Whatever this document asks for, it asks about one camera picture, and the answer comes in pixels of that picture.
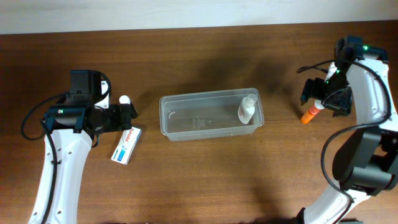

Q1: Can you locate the orange tube white cap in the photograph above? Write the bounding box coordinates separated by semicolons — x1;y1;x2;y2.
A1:
300;100;325;124

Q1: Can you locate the black bottle white cap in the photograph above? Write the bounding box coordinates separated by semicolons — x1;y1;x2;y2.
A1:
119;95;138;119

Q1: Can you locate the left black cable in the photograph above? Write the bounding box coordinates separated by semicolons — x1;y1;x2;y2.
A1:
20;70;113;224

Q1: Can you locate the right black cable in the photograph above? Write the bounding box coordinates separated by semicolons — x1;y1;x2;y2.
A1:
296;58;392;224

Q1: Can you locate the clear plastic container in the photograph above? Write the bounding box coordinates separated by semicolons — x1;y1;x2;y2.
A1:
159;88;264;141

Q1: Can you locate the black cable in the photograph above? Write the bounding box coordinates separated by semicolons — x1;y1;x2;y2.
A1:
296;58;392;224
20;70;113;224

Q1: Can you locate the white Panadol box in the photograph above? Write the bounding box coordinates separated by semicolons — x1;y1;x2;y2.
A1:
111;127;142;165

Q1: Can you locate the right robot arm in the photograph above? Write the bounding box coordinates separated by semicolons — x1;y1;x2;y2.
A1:
295;35;397;223

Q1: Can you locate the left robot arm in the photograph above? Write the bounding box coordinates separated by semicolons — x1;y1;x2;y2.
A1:
29;70;137;223

